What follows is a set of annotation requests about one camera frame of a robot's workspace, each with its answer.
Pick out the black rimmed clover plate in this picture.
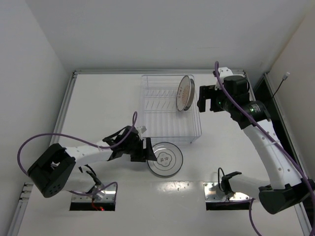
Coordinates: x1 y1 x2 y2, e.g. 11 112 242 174
148 142 184 178

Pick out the orange sunburst plate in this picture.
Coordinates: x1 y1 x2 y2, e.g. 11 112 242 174
176 75 191 112

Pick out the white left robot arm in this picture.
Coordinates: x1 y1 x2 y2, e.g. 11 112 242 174
27 125 157 198

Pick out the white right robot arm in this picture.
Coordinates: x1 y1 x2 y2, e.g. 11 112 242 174
197 75 315 214

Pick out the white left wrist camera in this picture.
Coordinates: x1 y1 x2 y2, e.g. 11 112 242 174
136 126 147 140

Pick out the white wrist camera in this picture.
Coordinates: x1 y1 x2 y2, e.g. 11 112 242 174
136 126 147 140
218 67 233 79

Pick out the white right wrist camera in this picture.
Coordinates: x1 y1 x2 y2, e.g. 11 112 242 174
218 67 233 79

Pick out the clear wire dish rack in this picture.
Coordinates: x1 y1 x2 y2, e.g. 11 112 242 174
137 74 202 145

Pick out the black wall cable with plug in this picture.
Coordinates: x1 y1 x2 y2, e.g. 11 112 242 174
272 71 290 98

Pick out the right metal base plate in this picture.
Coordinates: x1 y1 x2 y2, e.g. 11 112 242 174
203 182 251 203

